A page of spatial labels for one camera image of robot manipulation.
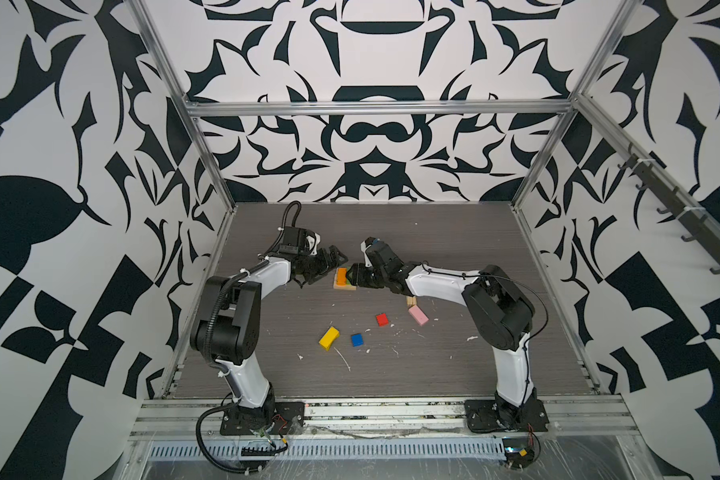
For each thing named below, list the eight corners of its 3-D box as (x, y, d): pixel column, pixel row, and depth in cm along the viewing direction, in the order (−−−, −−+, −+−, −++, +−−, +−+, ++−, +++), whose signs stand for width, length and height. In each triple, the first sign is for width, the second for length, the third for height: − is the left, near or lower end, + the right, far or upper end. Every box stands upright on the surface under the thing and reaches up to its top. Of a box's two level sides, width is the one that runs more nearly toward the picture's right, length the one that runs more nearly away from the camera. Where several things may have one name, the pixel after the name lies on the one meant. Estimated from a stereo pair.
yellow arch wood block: (318, 344, 88) (317, 340, 86) (331, 327, 91) (330, 324, 89) (328, 351, 87) (327, 348, 85) (341, 335, 90) (340, 331, 88)
